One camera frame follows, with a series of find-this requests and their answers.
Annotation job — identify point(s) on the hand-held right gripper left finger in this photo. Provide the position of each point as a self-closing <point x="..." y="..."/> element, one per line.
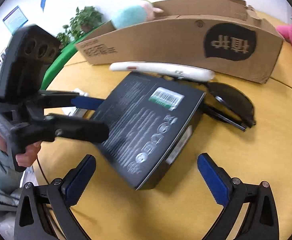
<point x="79" y="180"/>

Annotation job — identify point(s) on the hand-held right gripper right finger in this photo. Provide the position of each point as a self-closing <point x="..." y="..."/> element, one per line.
<point x="212" y="180"/>

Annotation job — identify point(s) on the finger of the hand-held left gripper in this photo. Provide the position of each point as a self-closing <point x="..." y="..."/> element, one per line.
<point x="86" y="102"/>
<point x="86" y="130"/>

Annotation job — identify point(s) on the black printed box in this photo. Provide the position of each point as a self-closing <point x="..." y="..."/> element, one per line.
<point x="141" y="120"/>

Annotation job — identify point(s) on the white phone case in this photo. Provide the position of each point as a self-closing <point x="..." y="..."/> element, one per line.
<point x="161" y="68"/>

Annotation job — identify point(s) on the black sunglasses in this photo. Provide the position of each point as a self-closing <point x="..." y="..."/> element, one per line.
<point x="233" y="97"/>

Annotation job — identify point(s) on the brown cardboard box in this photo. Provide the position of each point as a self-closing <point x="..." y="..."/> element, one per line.
<point x="173" y="42"/>

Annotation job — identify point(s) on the person's left hand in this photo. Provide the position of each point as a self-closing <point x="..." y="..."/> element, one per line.
<point x="27" y="156"/>

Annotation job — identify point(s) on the small potted green plant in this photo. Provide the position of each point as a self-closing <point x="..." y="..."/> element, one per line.
<point x="64" y="37"/>

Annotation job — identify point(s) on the yellow wooden desk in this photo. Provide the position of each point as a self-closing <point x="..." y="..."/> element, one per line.
<point x="273" y="155"/>

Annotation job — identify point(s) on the large potted green plant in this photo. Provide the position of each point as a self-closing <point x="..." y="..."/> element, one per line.
<point x="86" y="17"/>

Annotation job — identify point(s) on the teal and pink plush pig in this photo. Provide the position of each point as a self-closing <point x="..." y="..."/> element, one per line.
<point x="131" y="16"/>

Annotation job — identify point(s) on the blue framed wall poster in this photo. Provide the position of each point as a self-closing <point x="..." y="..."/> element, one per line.
<point x="14" y="20"/>

